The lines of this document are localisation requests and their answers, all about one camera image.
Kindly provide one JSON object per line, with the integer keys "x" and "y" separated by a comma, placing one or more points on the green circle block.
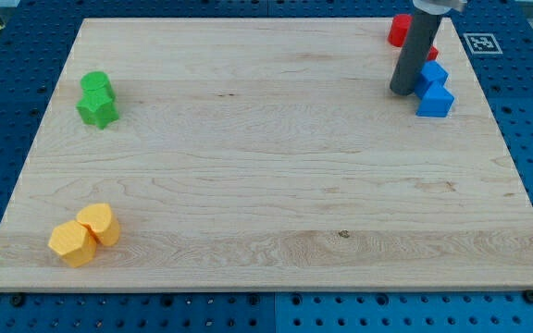
{"x": 95, "y": 82}

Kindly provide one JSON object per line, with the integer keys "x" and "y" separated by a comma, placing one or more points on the green star block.
{"x": 97, "y": 108}

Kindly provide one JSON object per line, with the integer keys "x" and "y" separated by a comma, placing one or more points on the wooden board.
{"x": 268, "y": 154}

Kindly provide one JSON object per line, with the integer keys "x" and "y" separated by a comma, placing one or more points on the yellow heart block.
{"x": 101, "y": 220}

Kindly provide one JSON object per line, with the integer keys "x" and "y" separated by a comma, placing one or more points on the blue triangle block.
{"x": 435, "y": 100}

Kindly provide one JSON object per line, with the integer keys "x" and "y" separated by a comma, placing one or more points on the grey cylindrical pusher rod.
{"x": 418, "y": 41}

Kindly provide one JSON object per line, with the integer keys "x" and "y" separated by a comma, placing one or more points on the blue cube block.
{"x": 430, "y": 73}

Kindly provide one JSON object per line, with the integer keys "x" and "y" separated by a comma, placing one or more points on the red cylinder block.
{"x": 398, "y": 29}

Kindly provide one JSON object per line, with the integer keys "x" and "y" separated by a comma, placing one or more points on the small red block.
{"x": 433, "y": 53}

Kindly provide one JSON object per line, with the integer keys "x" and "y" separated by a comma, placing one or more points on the yellow hexagon block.
{"x": 73, "y": 243}

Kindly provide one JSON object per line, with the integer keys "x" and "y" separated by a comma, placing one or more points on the white fiducial marker tag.
{"x": 480, "y": 43}

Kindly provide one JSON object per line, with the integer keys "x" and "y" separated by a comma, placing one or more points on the silver rod mount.
{"x": 439, "y": 7}

